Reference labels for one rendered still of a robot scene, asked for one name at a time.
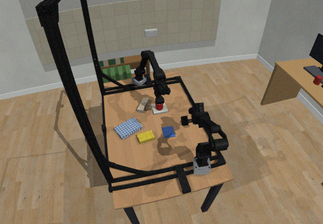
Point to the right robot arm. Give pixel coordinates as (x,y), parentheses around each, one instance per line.
(202,118)

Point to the red cup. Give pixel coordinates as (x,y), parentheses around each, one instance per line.
(159,107)

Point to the beige rectangular block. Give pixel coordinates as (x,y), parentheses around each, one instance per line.
(143,105)

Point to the blue flat rectangular pad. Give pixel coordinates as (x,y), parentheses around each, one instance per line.
(168,132)

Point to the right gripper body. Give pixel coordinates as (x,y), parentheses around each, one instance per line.
(185,121)

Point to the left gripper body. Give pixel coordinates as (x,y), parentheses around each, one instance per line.
(159,98)

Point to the blue and white checkered towel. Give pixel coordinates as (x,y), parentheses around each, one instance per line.
(128,128)

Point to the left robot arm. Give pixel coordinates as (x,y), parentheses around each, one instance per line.
(158,73)

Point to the white flat square pad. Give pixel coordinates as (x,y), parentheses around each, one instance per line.
(155,111)

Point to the yellow sponge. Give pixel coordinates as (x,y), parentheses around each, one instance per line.
(145,137)

